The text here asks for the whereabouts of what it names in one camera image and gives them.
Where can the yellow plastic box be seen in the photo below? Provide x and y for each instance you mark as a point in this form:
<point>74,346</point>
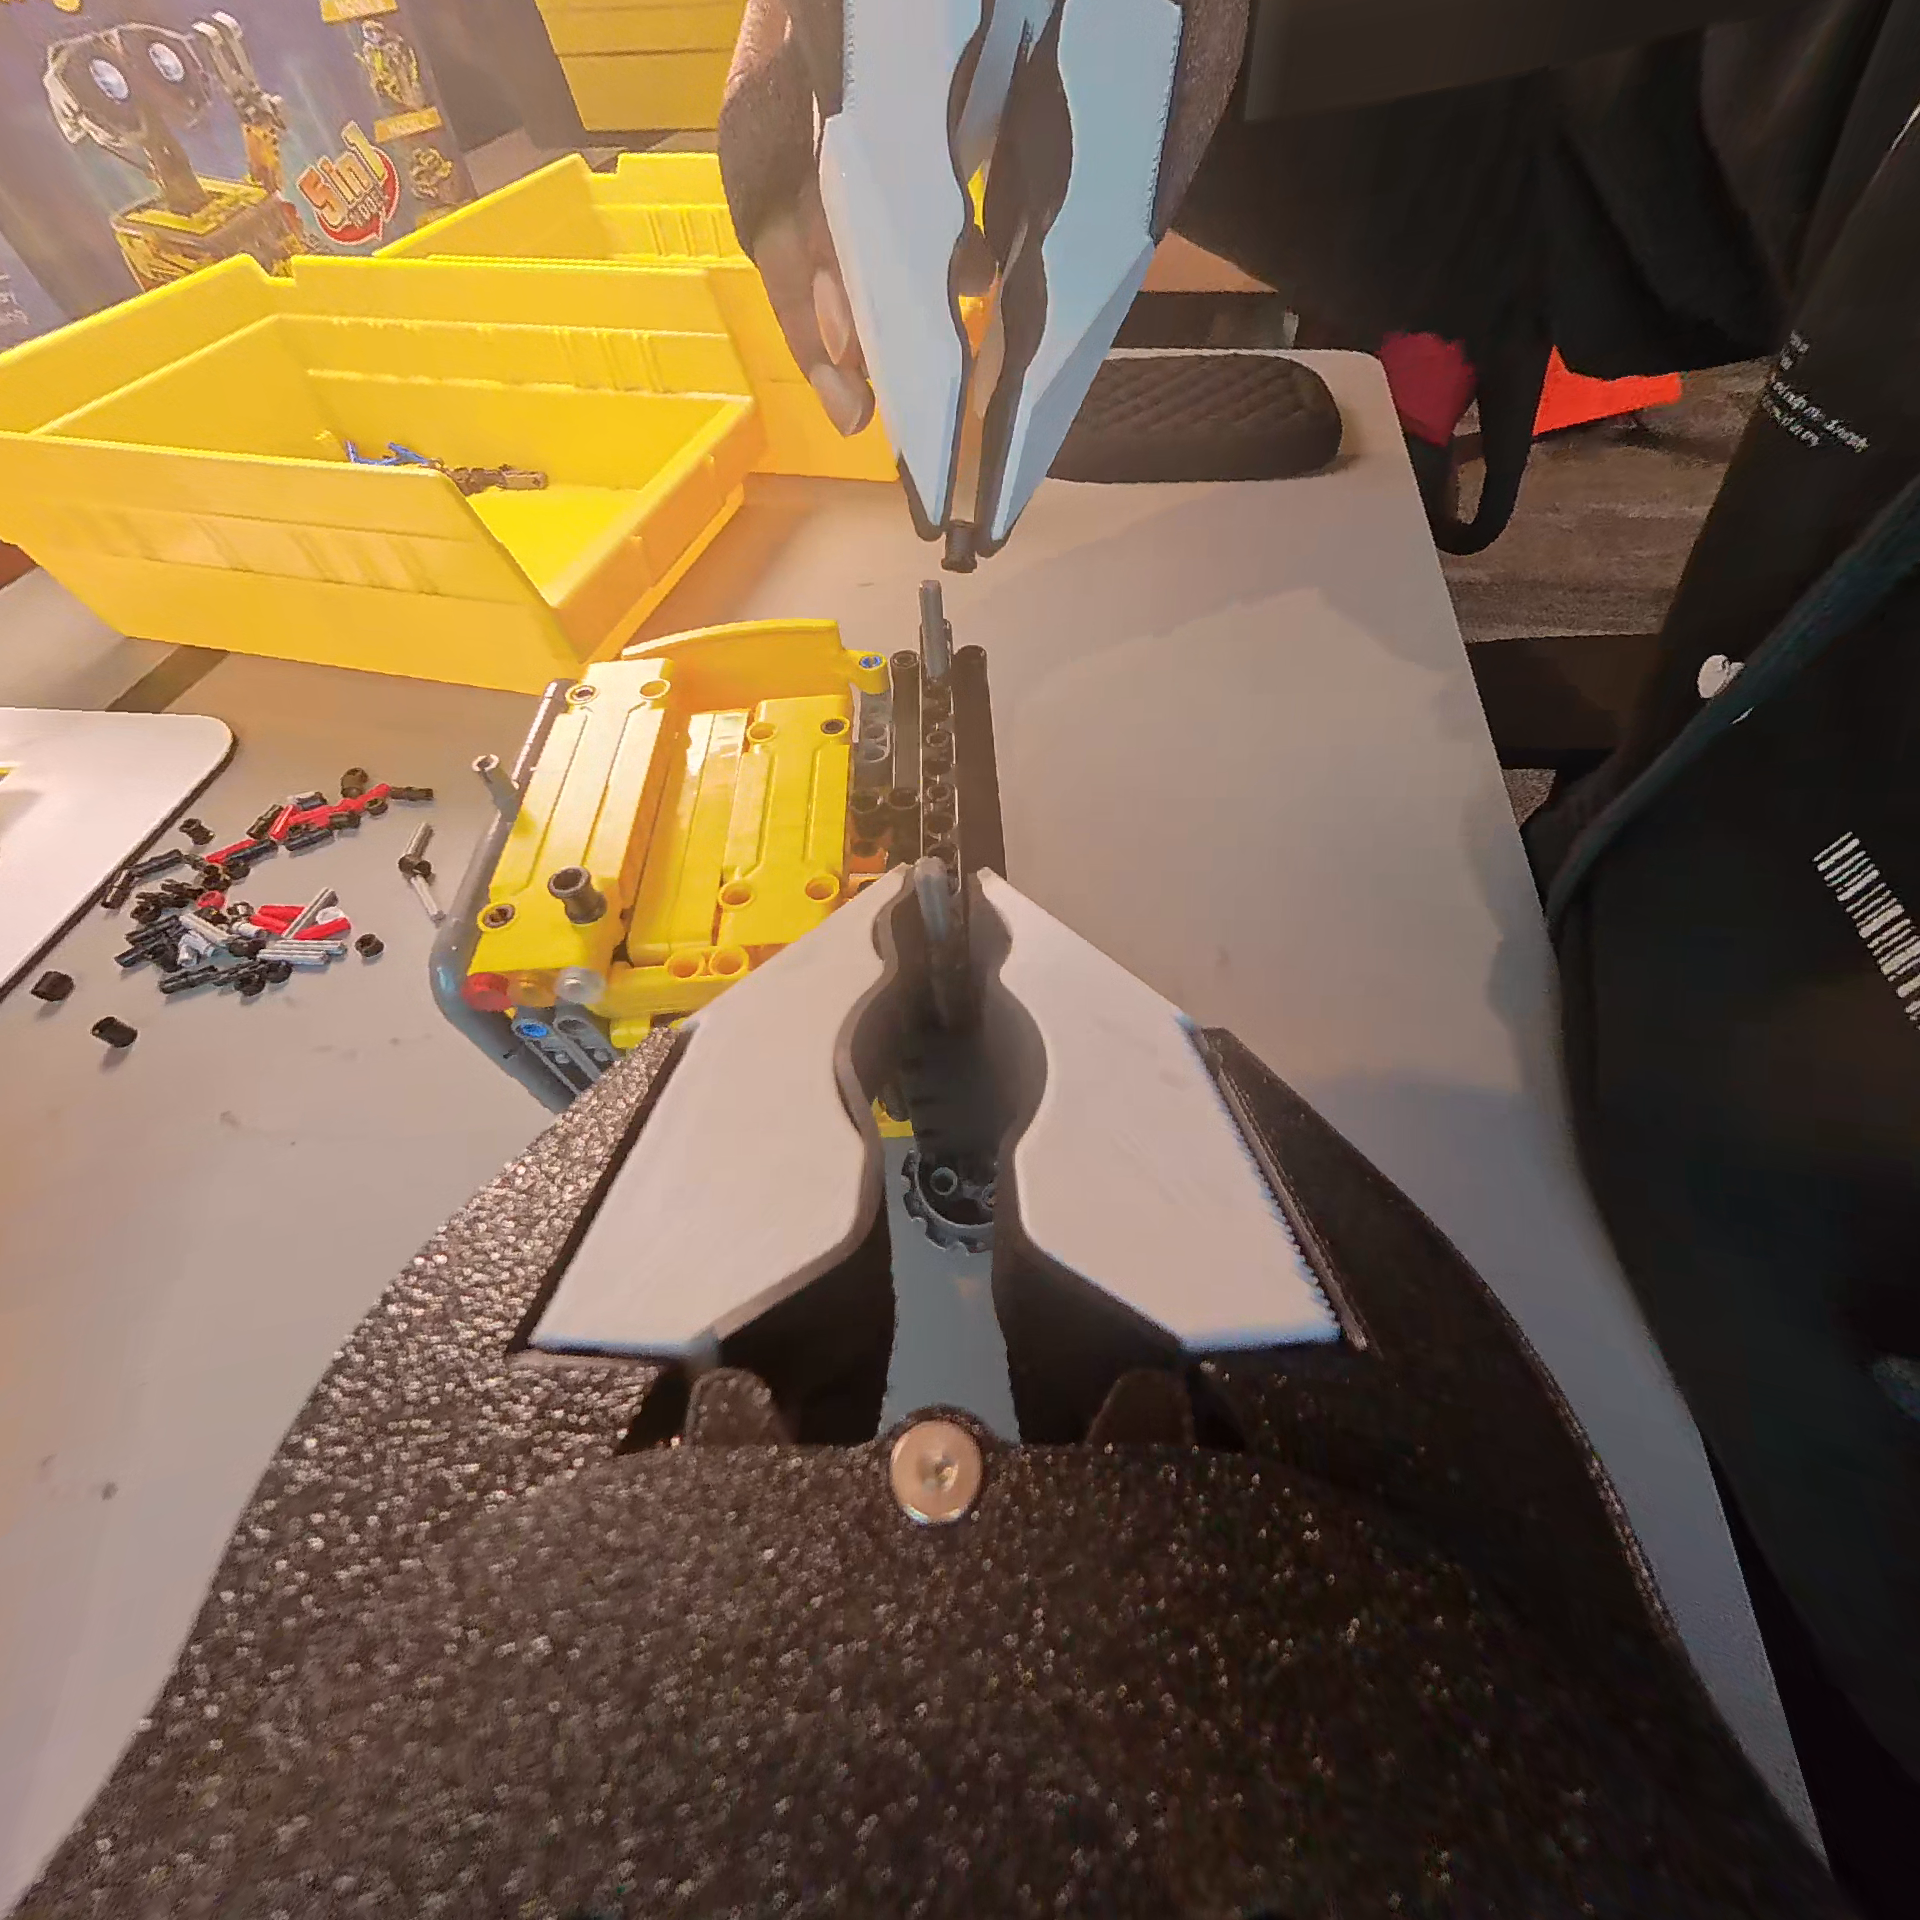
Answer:
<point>299,511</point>

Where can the pile of small brick parts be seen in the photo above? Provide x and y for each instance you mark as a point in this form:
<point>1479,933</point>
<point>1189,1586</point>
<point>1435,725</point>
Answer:
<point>240,914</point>

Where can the grey desk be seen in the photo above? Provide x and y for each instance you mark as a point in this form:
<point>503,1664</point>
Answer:
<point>1259,720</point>

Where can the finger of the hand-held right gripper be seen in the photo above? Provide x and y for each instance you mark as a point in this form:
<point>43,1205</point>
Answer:
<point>893,241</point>
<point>1111,181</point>

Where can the white document stand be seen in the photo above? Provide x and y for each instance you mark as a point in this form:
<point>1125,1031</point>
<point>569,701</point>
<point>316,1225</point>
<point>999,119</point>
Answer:
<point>76,825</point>

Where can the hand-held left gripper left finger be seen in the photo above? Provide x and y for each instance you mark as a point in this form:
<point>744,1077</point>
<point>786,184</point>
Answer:
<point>721,1186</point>

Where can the blue printed kit box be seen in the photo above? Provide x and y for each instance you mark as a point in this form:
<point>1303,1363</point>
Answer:
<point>210,122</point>

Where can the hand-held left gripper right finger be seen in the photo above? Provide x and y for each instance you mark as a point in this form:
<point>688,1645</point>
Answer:
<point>1154,1171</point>

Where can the grey axle pin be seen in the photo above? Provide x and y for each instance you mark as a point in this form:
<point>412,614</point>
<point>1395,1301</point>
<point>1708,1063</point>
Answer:
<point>420,872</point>

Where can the red plastic bin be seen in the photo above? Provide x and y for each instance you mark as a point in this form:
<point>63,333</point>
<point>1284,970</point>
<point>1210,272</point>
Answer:
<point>1457,422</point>

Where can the black textured armrest pad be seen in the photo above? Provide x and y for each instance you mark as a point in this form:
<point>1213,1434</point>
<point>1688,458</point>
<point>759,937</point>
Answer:
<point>1200,414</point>

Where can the black yellow toy brick vehicle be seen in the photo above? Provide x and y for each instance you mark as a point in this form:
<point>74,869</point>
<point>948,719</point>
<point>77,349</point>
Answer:
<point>691,841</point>

